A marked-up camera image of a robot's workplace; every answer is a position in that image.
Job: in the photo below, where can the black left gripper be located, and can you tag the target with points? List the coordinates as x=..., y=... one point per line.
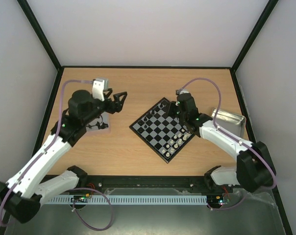
x=118, y=106

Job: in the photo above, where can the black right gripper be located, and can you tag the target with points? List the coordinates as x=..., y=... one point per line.
x=173, y=109

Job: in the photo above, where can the black white chess board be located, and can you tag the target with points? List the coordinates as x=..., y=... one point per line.
x=161, y=130

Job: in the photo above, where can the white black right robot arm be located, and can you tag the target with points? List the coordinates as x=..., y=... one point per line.
x=252, y=170

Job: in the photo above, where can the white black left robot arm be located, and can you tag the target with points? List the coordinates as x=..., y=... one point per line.
x=25, y=193

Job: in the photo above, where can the grey tray of black pieces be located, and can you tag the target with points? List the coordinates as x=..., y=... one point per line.
x=99, y=126

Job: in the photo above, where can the metal tray of white pieces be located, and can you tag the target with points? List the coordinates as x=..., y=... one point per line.
x=234, y=123

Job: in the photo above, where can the black enclosure frame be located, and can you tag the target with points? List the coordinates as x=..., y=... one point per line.
x=60, y=68

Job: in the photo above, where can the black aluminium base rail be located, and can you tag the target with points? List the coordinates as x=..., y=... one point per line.
x=192, y=184

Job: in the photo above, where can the light blue slotted cable duct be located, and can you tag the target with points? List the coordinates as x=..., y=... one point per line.
x=130, y=200

